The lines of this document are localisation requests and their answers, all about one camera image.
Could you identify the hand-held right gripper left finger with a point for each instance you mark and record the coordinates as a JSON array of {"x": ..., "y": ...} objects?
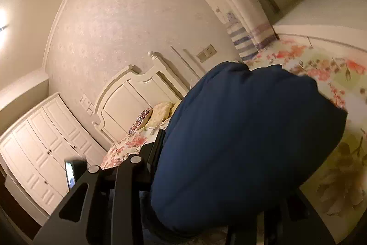
[{"x": 157, "y": 147}]

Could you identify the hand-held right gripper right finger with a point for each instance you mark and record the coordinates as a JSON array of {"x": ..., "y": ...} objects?
[{"x": 301, "y": 222}]

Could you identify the navy puffer jacket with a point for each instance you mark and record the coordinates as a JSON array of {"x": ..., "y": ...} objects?
[{"x": 243, "y": 133}]

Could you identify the embroidered floral pillow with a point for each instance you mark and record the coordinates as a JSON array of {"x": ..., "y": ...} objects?
[{"x": 142, "y": 118}]

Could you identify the pale yellow pillow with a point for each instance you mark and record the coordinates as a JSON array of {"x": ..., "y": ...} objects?
[{"x": 160, "y": 111}]

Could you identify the yellow-green pillow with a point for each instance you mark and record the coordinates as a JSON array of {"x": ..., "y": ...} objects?
[{"x": 175, "y": 107}]

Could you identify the white bed headboard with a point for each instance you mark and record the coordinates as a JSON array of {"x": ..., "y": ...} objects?
[{"x": 123, "y": 101}]

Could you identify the dark glossy object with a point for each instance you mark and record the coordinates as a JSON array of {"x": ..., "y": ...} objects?
[{"x": 76, "y": 173}]

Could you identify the white wardrobe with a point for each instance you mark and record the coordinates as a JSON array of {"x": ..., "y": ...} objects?
[{"x": 43, "y": 147}]

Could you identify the striped printed curtain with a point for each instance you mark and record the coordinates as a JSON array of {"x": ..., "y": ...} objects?
[{"x": 246, "y": 32}]

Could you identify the floral bed sheet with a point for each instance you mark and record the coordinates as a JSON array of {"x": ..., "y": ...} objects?
[{"x": 329, "y": 70}]

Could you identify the white cabinet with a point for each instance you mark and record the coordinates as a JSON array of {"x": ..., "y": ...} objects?
[{"x": 329, "y": 12}]

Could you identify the white wall switch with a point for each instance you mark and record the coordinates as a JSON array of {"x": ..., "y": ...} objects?
[{"x": 86, "y": 104}]

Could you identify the wall socket panel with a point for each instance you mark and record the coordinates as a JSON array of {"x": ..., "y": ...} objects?
[{"x": 206, "y": 53}]

